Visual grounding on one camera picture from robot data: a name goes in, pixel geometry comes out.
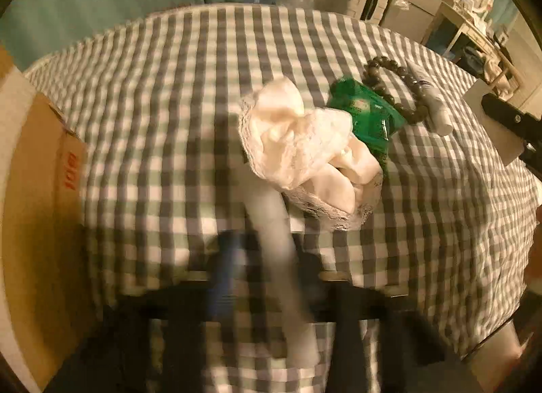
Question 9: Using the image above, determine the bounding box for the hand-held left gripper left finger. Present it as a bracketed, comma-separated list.
[46, 230, 255, 393]

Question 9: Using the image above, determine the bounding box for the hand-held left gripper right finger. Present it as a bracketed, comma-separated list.
[296, 241, 487, 393]

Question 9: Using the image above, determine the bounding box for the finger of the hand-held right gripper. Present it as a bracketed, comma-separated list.
[520, 141, 542, 178]
[482, 93, 542, 146]

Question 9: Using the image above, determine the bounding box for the white lace cloth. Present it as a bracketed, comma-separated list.
[237, 78, 386, 370]

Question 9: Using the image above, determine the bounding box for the brown cardboard box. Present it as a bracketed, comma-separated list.
[0, 46, 87, 381]

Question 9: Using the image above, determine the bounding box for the white tube with blue print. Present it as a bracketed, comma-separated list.
[406, 61, 454, 136]

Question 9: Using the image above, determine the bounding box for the wooden vanity table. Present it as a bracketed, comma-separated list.
[421, 0, 521, 93]

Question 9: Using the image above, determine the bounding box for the narrow green curtain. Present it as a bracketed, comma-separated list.
[483, 0, 528, 38]

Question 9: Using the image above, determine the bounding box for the green foil packet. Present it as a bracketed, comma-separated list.
[328, 77, 408, 174]

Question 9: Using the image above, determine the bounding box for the dark bead bracelet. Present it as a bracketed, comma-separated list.
[363, 56, 429, 125]

